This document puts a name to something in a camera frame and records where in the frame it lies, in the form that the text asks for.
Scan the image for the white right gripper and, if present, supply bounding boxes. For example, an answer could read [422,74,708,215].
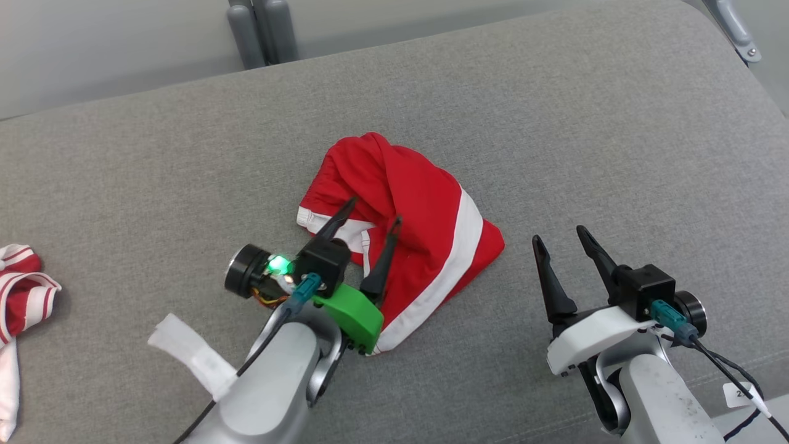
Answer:
[532,225,676,377]

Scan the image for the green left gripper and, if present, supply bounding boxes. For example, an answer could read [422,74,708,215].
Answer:
[311,197,403,356]

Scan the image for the red shorts with white stripe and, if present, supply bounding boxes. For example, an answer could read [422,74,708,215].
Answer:
[296,132,506,356]

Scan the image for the red Bulls basketball jersey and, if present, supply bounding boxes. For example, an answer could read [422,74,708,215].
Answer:
[0,244,62,442]

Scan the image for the grey fabric sofa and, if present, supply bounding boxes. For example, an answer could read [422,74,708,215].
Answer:
[0,0,789,444]

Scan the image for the white label tag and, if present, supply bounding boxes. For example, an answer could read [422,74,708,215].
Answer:
[722,381,756,409]

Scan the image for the black cable with teal plug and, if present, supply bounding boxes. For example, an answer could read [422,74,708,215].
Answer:
[652,300,789,442]
[173,273,322,444]

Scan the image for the white fabric strap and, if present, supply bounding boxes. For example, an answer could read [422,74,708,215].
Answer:
[148,313,238,401]

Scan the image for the grey partition post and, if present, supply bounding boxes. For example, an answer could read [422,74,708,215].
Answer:
[226,0,267,70]
[253,0,300,65]

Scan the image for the grey metal bracket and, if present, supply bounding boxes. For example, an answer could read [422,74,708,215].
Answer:
[703,0,762,64]

